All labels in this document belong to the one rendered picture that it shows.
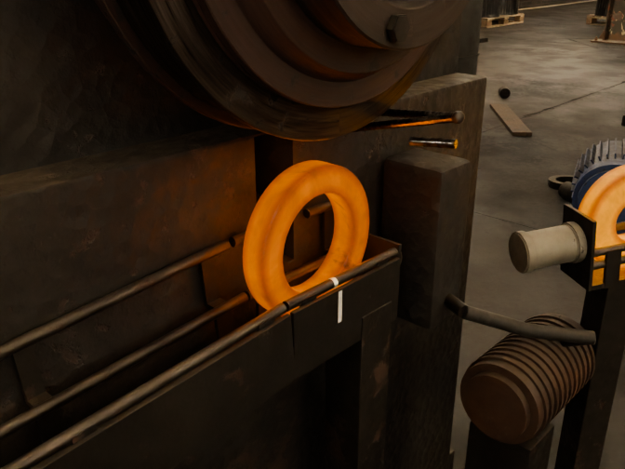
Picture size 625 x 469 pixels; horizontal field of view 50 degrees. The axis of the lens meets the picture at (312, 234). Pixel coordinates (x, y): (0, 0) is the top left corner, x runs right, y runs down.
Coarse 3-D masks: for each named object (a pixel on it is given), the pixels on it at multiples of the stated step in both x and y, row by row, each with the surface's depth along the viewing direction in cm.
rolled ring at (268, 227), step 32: (288, 192) 70; (320, 192) 73; (352, 192) 78; (256, 224) 70; (288, 224) 71; (352, 224) 80; (256, 256) 70; (352, 256) 81; (256, 288) 72; (288, 288) 74
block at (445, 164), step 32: (416, 160) 89; (448, 160) 89; (384, 192) 93; (416, 192) 89; (448, 192) 87; (384, 224) 94; (416, 224) 90; (448, 224) 90; (416, 256) 92; (448, 256) 92; (416, 288) 94; (448, 288) 95; (416, 320) 95
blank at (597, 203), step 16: (608, 176) 93; (624, 176) 92; (592, 192) 94; (608, 192) 92; (624, 192) 93; (592, 208) 93; (608, 208) 93; (608, 224) 94; (608, 240) 95; (624, 240) 96
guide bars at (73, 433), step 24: (360, 264) 79; (312, 288) 74; (264, 312) 70; (240, 336) 66; (192, 360) 63; (144, 384) 60; (120, 408) 58; (72, 432) 55; (24, 456) 52; (48, 456) 54
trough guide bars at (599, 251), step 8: (616, 224) 100; (624, 224) 100; (600, 248) 93; (608, 248) 93; (616, 248) 93; (624, 248) 94; (608, 256) 93; (616, 256) 94; (624, 256) 95; (600, 264) 94; (608, 264) 94; (616, 264) 94; (608, 272) 95; (616, 272) 95; (608, 280) 95; (616, 280) 95
